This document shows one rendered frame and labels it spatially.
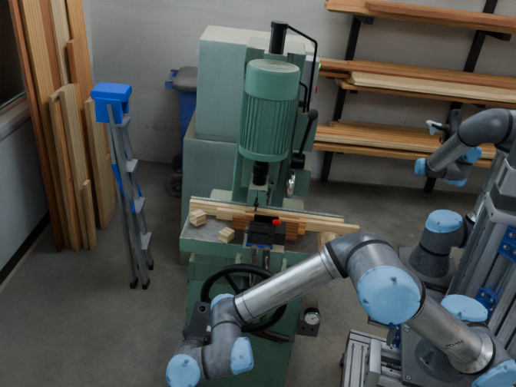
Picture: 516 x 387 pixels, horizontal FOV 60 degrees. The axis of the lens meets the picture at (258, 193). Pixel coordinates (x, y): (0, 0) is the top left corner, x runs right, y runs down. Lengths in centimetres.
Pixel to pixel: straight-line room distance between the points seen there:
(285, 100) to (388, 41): 255
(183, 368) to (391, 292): 48
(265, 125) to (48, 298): 177
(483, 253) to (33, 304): 224
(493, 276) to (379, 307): 65
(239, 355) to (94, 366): 143
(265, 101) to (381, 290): 75
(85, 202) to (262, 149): 163
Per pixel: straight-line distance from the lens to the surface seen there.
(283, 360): 198
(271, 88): 143
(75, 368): 243
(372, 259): 98
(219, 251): 163
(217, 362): 107
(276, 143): 151
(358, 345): 230
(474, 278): 155
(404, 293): 96
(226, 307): 115
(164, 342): 248
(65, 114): 272
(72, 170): 285
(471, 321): 134
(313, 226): 173
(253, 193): 162
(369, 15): 343
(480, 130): 164
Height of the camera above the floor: 183
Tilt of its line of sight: 29 degrees down
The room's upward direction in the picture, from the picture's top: 7 degrees clockwise
